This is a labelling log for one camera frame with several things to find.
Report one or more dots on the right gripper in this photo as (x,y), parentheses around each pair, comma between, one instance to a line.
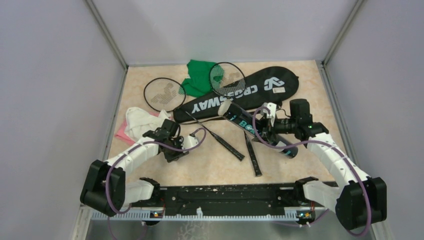
(265,134)

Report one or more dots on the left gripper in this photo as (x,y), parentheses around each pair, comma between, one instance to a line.
(169,158)

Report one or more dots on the black shuttlecock tube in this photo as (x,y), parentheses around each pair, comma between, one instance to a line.
(244,120)

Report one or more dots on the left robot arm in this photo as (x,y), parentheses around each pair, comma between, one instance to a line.
(105,188)

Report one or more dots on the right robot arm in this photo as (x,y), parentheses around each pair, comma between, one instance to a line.
(358,200)

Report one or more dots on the left badminton racket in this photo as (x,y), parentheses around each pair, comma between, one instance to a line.
(166,94)

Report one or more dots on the badminton racket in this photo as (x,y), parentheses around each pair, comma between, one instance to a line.
(226,79)
(166,94)

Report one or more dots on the right badminton racket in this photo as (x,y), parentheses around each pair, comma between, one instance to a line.
(226,79)

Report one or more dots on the black racket bag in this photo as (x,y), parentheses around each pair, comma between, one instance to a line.
(273,84)

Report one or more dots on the white towel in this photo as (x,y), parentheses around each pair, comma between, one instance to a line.
(139,121)

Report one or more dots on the pink cloth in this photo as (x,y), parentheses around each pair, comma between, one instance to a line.
(122,136)

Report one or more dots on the green cloth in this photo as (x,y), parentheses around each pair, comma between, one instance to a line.
(197,82)

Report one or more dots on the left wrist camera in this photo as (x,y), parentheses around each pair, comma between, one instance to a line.
(189,142)

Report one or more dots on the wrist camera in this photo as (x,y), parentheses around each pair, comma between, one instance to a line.
(269,112)
(189,142)

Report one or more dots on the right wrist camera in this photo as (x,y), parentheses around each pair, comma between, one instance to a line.
(269,112)

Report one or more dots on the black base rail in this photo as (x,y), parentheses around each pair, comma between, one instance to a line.
(235,202)

